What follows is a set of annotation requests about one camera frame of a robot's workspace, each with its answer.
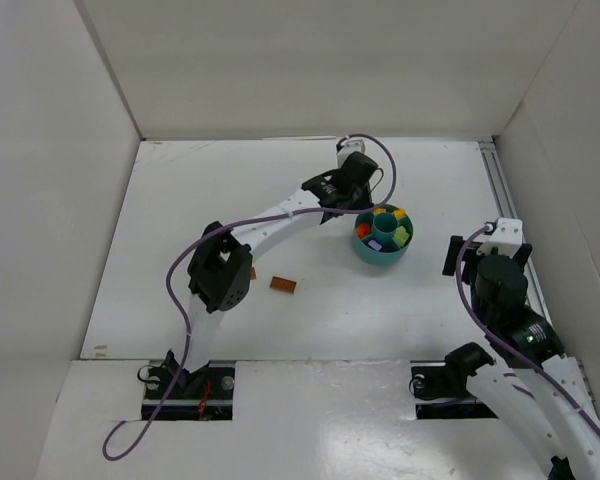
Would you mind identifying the teal round divided container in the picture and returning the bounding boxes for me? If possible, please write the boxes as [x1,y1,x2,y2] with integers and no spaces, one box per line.
[352,204,414,266]

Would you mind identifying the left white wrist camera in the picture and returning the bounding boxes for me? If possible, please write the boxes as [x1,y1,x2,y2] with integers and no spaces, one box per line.
[336,138,366,165]

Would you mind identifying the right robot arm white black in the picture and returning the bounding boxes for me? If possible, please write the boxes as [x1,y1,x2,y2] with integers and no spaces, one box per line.
[443,235,600,479]

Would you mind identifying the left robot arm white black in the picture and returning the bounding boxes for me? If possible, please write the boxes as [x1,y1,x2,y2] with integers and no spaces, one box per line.
[164,151,379,395]

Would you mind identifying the light green lego brick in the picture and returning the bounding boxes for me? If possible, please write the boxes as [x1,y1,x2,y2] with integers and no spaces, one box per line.
[393,226,411,249]

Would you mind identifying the orange cone lego piece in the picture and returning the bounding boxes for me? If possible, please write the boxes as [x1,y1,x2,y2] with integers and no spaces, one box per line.
[356,223,372,239]

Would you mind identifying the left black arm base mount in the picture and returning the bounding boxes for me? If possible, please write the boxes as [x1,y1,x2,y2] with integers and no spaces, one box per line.
[136,353,236,422]

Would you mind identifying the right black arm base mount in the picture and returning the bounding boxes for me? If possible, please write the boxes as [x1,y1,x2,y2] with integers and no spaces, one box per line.
[408,342,496,420]

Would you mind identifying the aluminium rail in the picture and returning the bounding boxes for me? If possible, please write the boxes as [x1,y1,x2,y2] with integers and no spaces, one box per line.
[478,140,595,405]

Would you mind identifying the small lilac lego piece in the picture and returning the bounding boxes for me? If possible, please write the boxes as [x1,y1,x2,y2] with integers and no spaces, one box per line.
[368,240,382,251]

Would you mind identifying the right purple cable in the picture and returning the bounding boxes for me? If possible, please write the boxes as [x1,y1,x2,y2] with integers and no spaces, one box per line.
[454,224,600,451]

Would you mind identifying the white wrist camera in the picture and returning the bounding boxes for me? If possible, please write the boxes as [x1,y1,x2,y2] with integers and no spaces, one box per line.
[336,138,366,165]
[477,217,523,258]

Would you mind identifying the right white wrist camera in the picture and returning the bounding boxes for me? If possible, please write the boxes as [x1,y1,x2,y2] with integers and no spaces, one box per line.
[477,217,523,258]

